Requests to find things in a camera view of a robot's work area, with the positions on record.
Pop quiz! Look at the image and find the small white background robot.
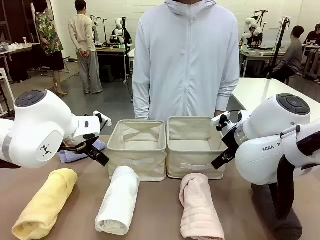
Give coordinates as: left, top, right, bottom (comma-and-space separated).
109, 17, 127, 45

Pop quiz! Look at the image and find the beige fabric storage bin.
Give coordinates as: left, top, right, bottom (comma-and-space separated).
106, 119, 168, 182
166, 115, 229, 180

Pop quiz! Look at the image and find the pink towel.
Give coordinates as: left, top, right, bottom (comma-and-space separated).
179, 173, 226, 240

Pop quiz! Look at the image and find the black robot cable sleeve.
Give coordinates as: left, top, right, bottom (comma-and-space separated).
276, 124, 320, 221

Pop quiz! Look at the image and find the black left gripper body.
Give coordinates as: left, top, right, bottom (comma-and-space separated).
61, 136, 101, 155

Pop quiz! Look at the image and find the white rolled towel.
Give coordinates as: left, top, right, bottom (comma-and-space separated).
94, 165, 141, 236

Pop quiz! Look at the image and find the seated person in grey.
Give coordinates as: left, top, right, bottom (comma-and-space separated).
272, 25, 305, 83

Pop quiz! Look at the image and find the black camera tripod stand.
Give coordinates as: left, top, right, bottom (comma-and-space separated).
268, 16, 291, 80

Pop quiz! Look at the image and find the person in beige sweater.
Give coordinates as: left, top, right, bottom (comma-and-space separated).
67, 0, 104, 95

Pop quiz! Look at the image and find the seated person in dark top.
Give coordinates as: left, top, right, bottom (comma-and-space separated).
303, 23, 320, 83

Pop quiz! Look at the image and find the light background work table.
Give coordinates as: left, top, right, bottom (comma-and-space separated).
239, 47, 288, 78

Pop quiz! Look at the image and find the person in white hoodie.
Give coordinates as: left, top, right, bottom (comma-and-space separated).
132, 0, 241, 121

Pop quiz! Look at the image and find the dark grey towel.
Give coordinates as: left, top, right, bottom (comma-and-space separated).
251, 183, 304, 240

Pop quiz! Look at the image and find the white frame furniture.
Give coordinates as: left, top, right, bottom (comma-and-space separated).
0, 67, 16, 118

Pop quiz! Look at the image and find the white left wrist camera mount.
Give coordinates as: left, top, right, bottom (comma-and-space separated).
92, 110, 112, 126

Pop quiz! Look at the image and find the blue towel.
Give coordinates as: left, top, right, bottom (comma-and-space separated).
57, 139, 107, 164

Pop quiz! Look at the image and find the black angled tripod frame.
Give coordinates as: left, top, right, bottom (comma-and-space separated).
252, 9, 270, 49

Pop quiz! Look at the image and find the person's right forearm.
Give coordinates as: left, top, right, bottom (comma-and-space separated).
132, 82, 151, 120

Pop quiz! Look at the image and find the dark wooden shelf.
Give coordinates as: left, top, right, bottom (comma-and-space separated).
0, 0, 38, 44

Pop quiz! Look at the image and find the grey background work table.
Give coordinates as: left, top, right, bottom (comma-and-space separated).
96, 44, 136, 83

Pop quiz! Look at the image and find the person in floral shirt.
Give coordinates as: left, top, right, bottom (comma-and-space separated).
34, 0, 69, 98

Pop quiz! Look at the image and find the yellow towel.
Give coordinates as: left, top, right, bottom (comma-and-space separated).
11, 168, 79, 240

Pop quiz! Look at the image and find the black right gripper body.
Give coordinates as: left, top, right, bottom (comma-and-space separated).
219, 123, 242, 156

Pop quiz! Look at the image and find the person's left forearm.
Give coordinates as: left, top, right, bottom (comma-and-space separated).
214, 79, 240, 113

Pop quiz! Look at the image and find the cluttered white side table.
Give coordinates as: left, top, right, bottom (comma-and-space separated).
0, 42, 41, 81

